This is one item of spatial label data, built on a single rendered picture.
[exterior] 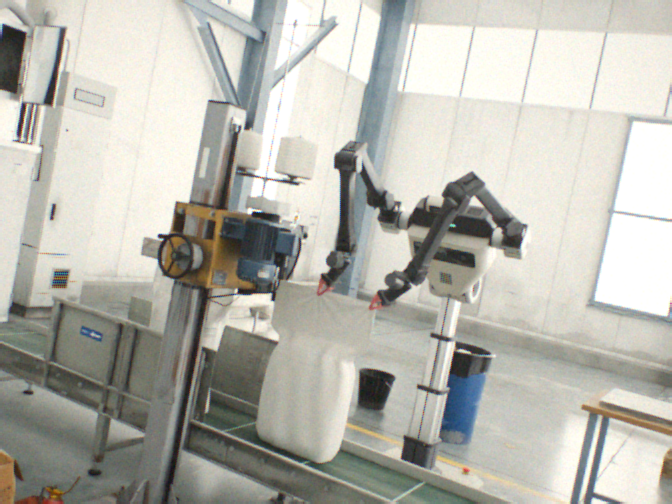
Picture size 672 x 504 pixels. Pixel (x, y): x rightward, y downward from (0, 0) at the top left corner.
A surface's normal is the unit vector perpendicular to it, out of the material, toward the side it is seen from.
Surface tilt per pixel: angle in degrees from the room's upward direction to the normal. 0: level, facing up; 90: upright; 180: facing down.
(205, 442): 90
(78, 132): 90
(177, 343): 90
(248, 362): 90
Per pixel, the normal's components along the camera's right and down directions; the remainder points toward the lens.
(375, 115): -0.49, -0.05
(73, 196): 0.85, 0.19
